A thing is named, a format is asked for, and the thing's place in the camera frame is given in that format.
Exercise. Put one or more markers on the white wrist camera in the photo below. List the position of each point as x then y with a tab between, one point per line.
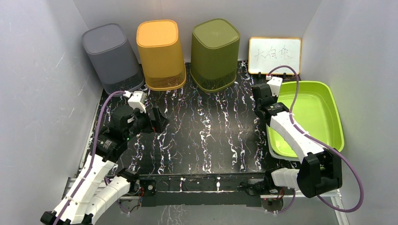
136	100
275	84

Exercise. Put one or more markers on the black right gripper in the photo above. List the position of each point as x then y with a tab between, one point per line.
275	98

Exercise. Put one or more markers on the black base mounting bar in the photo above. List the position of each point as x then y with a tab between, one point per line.
231	198

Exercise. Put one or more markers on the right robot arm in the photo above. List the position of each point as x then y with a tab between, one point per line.
321	168

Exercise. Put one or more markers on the small whiteboard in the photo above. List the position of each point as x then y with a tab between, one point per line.
268	53

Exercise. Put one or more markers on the lime green plastic tub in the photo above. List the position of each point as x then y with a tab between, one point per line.
315	110

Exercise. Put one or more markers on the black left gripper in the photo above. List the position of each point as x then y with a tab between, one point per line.
157	125

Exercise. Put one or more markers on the grey mesh bin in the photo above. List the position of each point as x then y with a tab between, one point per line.
113	58

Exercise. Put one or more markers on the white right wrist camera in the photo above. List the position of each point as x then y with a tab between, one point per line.
275	84

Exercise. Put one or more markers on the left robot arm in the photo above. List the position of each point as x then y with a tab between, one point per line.
83	205

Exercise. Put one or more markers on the olive green mesh bin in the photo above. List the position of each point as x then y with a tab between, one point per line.
214	54

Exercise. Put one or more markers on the orange mesh bin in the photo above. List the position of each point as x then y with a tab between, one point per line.
161	55

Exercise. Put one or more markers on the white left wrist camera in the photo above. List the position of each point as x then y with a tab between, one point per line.
136	100

